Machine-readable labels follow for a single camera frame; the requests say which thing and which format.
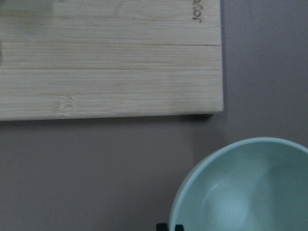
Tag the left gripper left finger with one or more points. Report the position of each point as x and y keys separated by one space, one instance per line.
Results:
x=161 y=227

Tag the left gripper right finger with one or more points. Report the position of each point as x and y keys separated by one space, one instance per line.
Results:
x=179 y=227

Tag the green bowl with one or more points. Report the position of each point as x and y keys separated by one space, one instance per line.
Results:
x=258 y=184

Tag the bamboo cutting board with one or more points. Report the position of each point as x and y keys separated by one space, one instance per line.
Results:
x=109 y=58

